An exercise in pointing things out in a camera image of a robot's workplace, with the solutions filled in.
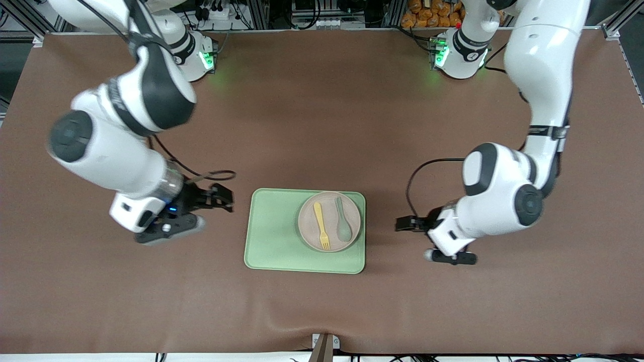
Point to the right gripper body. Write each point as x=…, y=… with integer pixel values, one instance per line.
x=193, y=199

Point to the green plastic spoon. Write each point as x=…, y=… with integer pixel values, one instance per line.
x=344, y=231

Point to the yellow plastic fork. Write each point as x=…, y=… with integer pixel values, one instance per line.
x=321, y=223

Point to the round beige plate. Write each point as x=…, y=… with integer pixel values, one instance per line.
x=308, y=226

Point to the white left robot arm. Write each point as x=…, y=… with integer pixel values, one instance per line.
x=543, y=60

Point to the light green rectangular tray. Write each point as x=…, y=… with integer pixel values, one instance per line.
x=271, y=236

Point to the brown table mat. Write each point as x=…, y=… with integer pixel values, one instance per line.
x=151, y=301

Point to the white power strip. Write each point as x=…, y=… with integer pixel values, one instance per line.
x=219, y=13

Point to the white connector block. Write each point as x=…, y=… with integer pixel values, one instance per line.
x=322, y=23

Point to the orange toy bread pile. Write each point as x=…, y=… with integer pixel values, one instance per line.
x=427, y=17

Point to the aluminium frame upright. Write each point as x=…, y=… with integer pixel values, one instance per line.
x=257, y=12
x=394, y=12

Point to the aluminium frame corner post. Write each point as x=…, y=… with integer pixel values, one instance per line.
x=615, y=29
x=30, y=25

